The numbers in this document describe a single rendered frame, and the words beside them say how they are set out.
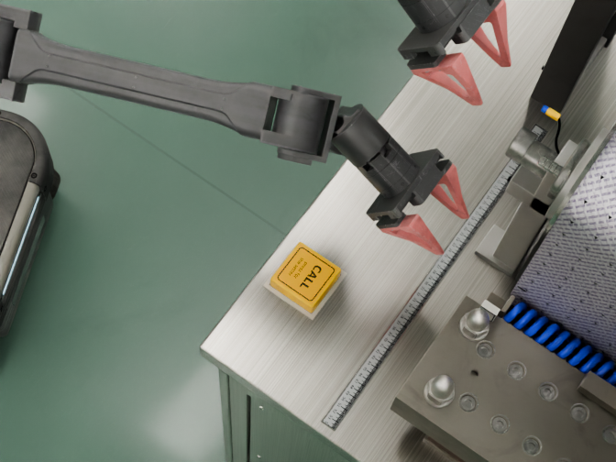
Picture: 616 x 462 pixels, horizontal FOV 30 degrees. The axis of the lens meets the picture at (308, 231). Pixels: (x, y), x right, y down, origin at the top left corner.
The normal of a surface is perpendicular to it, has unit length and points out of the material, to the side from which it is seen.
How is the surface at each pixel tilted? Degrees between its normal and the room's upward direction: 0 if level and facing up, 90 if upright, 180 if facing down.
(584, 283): 90
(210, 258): 0
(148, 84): 28
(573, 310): 90
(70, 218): 0
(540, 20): 0
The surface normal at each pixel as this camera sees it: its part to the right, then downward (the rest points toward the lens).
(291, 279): 0.05, -0.39
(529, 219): -0.58, 0.74
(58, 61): -0.12, 0.07
